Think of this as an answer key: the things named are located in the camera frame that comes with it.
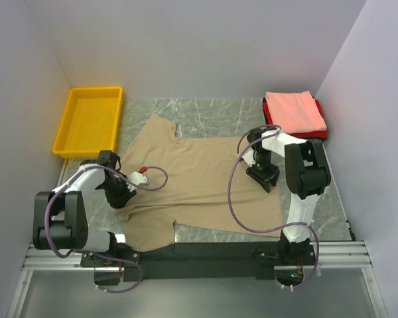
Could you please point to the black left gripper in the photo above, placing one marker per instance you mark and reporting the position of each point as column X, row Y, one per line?
column 120, row 201

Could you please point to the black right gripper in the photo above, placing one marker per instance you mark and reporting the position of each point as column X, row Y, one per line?
column 261, row 178

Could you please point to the beige t-shirt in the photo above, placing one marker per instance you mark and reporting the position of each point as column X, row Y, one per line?
column 192, row 186

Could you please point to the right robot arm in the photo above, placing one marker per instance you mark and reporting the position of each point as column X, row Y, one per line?
column 306, row 174

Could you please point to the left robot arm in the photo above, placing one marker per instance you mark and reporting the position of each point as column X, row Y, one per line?
column 60, row 221

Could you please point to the folded red t-shirt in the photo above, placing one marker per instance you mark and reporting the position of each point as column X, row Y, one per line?
column 322, row 135

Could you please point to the folded pink t-shirt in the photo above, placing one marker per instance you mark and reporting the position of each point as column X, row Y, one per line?
column 295, row 112

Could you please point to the yellow plastic bin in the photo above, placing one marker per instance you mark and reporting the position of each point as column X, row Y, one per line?
column 89, row 122

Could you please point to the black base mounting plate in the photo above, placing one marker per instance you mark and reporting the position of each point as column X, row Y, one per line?
column 259, row 260

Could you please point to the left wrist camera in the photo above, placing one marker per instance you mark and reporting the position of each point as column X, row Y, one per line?
column 137, row 179

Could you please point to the aluminium rail frame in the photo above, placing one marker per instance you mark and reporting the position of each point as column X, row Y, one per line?
column 344, row 286

